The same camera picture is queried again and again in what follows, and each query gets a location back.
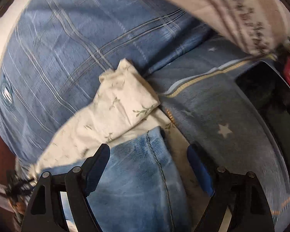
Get blue denim jeans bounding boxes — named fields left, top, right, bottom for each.
left=48, top=125, right=192, bottom=232

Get cream leaf-print cloth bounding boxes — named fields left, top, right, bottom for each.
left=33, top=58, right=184, bottom=175

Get grey-blue star bedsheet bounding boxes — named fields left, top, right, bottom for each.
left=147, top=36, right=290, bottom=231

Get blue plaid blanket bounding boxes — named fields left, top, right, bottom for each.
left=0, top=0, right=212, bottom=164

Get beige patterned pillow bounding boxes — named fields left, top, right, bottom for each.
left=125, top=0, right=290, bottom=56

